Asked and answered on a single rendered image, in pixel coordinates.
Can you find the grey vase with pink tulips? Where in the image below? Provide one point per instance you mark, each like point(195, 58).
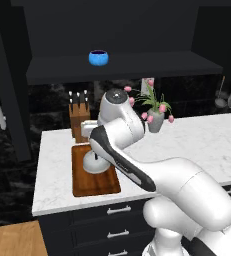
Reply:
point(156, 120)

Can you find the dark wall cabinet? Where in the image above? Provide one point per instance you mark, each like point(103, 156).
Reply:
point(137, 33)

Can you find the wooden knife block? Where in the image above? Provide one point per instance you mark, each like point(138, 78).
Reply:
point(77, 120)

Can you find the dark cabinet door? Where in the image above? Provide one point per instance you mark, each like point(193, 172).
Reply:
point(10, 83)
point(220, 33)

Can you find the white kettle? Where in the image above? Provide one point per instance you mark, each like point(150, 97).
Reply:
point(94, 166)

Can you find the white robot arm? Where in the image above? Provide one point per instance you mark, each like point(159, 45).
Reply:
point(187, 190)

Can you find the wooden tray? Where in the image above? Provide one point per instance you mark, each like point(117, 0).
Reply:
point(97, 185)

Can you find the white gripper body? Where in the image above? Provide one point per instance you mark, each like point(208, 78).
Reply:
point(87, 128)

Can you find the hanging grey ladle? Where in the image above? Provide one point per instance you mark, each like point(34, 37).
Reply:
point(220, 101)

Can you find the blue mug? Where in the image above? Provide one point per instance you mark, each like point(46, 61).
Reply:
point(98, 58)

